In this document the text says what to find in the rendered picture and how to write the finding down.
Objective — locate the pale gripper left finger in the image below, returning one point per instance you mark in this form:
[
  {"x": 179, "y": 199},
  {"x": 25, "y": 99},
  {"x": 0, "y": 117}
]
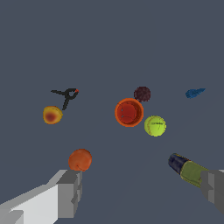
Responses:
[{"x": 43, "y": 201}]

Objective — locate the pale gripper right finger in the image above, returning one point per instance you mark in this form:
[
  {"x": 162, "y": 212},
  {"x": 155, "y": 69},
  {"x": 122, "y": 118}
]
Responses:
[{"x": 214, "y": 189}]

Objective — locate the orange round fruit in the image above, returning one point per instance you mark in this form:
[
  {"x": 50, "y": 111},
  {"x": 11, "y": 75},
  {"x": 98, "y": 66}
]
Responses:
[{"x": 80, "y": 159}]

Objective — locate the yellow red peach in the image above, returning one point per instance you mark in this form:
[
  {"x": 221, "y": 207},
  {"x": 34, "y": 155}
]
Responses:
[{"x": 52, "y": 115}]

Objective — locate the yellow green tennis ball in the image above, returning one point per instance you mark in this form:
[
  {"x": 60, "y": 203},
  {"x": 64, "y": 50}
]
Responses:
[{"x": 155, "y": 125}]

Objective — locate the blue small tool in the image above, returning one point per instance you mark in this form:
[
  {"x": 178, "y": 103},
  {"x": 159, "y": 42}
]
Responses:
[{"x": 194, "y": 93}]

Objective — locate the black spring clamp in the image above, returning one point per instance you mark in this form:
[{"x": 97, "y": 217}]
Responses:
[{"x": 68, "y": 95}]

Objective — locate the orange red cup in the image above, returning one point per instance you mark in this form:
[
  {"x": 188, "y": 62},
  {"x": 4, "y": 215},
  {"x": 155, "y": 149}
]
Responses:
[{"x": 129, "y": 112}]

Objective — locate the dark purple plum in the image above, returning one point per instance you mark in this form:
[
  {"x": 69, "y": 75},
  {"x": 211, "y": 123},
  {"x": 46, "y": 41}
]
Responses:
[{"x": 142, "y": 94}]

